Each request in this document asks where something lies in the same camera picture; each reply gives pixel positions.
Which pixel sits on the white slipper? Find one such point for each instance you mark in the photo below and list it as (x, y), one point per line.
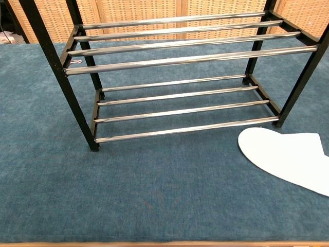
(282, 159)

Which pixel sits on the blue carpet table cloth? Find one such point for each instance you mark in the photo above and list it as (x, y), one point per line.
(128, 193)

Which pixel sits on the small silver metal clip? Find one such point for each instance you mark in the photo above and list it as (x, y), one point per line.
(76, 61)

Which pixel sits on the woven rattan folding screen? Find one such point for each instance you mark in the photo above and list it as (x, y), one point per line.
(128, 10)

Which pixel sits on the black stand leg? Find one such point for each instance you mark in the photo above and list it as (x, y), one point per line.
(18, 23)

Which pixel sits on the black metal shoe rack frame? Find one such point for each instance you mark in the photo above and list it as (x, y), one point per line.
(50, 51)

